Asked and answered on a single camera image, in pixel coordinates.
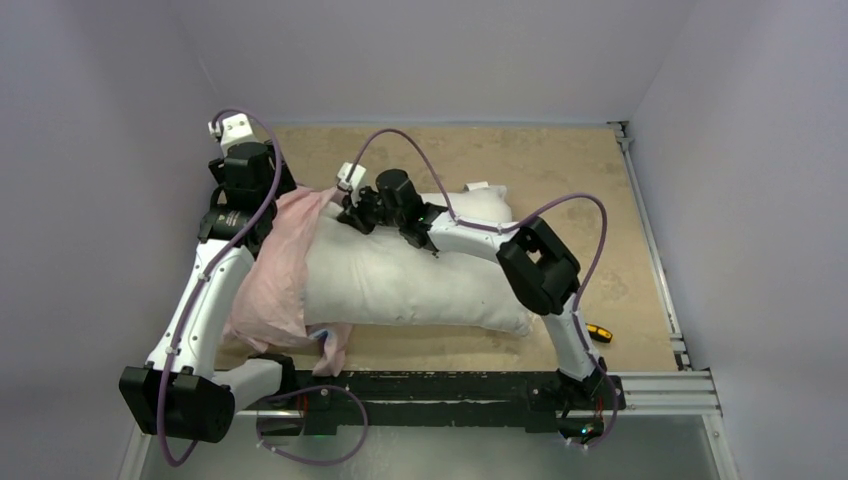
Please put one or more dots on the pink pillow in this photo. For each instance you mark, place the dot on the pink pillow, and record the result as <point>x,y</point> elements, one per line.
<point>268,313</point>

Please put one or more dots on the black base bar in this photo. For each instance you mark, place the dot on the black base bar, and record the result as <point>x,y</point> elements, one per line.
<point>511,399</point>

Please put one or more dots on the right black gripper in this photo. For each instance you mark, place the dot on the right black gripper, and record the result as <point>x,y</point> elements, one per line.
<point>361,208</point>

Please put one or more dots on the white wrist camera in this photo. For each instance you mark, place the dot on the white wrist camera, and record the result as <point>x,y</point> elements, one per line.
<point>350,178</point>
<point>232,130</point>

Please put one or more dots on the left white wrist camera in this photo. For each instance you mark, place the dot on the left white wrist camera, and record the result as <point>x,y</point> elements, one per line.
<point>232,130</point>

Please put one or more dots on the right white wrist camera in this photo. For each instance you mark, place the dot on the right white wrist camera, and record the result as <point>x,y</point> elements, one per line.
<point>350,178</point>

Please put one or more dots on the yellow black screwdriver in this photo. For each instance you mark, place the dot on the yellow black screwdriver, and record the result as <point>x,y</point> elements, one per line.
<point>599,334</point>

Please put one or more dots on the white pillow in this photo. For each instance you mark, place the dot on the white pillow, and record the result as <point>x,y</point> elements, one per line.
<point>379,279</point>

